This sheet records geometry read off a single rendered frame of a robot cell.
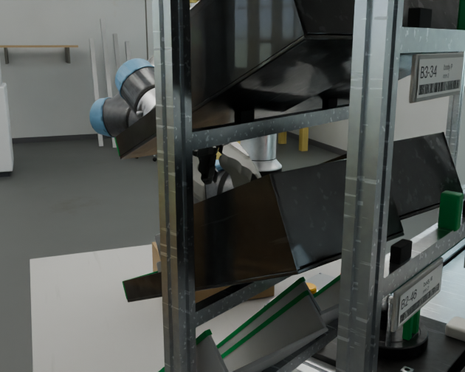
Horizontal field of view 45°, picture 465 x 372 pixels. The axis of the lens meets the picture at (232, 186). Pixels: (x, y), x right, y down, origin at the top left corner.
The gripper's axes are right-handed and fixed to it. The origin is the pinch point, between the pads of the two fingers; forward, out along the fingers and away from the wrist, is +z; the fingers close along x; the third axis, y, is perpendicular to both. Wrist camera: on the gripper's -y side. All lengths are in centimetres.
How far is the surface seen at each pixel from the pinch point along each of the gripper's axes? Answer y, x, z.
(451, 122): 28, -100, -34
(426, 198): -15.2, -5.7, 23.2
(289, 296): 0.2, 3.4, 18.9
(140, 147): -14.4, 17.2, 6.6
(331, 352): 28.2, -16.3, 14.6
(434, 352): 25.3, -30.7, 22.9
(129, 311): 60, 0, -28
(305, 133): 355, -437, -429
